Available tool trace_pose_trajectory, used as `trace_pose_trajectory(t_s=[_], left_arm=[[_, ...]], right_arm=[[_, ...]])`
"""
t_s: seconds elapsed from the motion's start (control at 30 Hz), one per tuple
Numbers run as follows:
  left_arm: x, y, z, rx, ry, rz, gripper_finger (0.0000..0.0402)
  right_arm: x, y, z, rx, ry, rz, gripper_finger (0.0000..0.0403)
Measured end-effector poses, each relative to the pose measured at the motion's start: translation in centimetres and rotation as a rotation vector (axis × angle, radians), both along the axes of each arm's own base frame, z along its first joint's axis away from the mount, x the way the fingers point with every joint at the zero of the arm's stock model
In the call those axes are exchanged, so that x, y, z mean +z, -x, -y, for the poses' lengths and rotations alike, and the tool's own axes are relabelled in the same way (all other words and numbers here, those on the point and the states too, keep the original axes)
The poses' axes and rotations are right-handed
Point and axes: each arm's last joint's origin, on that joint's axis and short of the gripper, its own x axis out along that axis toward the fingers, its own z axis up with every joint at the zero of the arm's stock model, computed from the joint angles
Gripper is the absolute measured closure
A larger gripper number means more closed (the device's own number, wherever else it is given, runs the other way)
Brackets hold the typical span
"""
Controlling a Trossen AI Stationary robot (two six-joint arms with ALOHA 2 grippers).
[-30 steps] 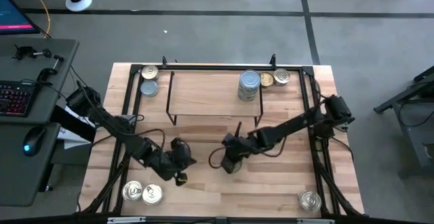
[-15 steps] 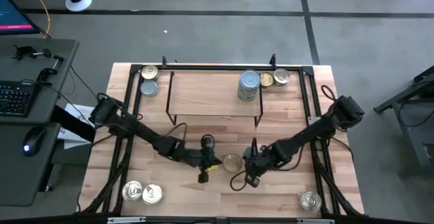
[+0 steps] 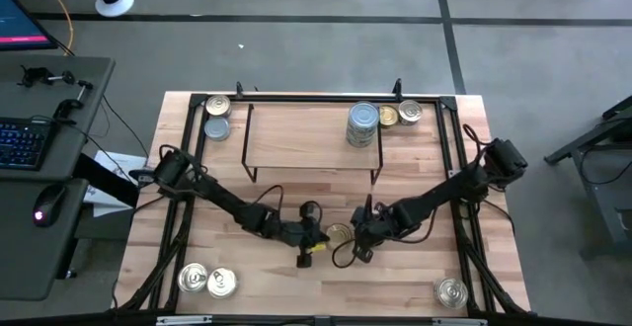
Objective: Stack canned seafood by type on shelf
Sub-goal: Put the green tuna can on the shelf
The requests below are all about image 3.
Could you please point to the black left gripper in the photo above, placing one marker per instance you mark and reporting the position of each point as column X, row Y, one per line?
column 296, row 232

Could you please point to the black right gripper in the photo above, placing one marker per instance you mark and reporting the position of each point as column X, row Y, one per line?
column 382, row 227

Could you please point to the blue label seafood can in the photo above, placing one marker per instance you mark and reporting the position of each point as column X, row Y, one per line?
column 410, row 112
column 450, row 293
column 222, row 283
column 340, row 237
column 192, row 277

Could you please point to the green label tuna can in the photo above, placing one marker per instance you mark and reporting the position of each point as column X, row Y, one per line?
column 361, row 140
column 361, row 144
column 364, row 115
column 217, row 129
column 362, row 136

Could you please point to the wooden shelf black metal frame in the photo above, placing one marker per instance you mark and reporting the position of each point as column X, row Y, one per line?
column 306, row 136

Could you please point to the dark green label seafood can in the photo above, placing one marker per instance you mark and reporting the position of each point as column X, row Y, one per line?
column 218, row 105

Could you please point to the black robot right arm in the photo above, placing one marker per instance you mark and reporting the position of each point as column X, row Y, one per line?
column 444, row 192

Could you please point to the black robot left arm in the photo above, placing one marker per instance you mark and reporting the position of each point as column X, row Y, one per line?
column 222, row 200

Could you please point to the gold lid seafood can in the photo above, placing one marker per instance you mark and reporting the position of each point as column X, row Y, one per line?
column 388, row 117

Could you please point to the yellow tape tag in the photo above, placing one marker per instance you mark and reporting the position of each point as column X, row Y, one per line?
column 318, row 248

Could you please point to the silver aluminium bar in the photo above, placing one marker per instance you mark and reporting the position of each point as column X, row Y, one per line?
column 185, row 320
column 459, row 322

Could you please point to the white paper sheet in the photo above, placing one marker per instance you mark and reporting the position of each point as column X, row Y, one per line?
column 116, row 165

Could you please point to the black metal table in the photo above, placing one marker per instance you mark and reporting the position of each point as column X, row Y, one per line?
column 607, row 202

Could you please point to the black computer mouse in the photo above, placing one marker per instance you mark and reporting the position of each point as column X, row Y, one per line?
column 49, row 205

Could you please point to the grey desk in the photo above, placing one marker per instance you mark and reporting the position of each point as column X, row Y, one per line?
column 29, row 267

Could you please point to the black keyboard blue backlight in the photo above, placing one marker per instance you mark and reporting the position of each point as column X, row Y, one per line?
column 24, row 143

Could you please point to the computer monitor blue screen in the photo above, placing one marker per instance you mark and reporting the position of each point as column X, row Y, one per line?
column 22, row 20

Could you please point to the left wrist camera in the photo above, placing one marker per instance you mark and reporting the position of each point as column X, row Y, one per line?
column 304, row 259

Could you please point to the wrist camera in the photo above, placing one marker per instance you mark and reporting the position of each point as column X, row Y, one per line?
column 304, row 259
column 363, row 255

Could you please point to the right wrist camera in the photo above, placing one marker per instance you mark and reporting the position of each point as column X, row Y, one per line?
column 363, row 255

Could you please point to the black clamp mount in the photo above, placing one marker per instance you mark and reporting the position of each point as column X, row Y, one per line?
column 34, row 75

